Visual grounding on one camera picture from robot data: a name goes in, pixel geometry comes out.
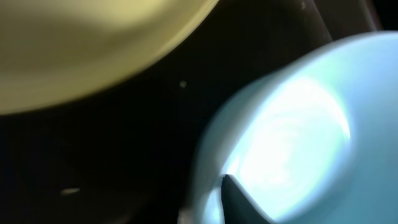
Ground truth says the dark brown tray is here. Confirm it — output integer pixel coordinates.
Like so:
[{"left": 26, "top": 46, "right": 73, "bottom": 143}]
[{"left": 1, "top": 1, "right": 381, "bottom": 223}]

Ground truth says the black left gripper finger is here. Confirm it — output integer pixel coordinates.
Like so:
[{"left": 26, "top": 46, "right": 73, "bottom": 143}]
[{"left": 221, "top": 175, "right": 272, "bottom": 224}]

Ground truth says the yellow plate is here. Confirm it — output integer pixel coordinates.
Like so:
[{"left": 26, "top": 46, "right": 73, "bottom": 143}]
[{"left": 1, "top": 0, "right": 216, "bottom": 114}]

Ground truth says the light blue bowl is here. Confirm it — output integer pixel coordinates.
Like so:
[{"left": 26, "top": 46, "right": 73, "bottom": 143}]
[{"left": 189, "top": 31, "right": 397, "bottom": 224}]

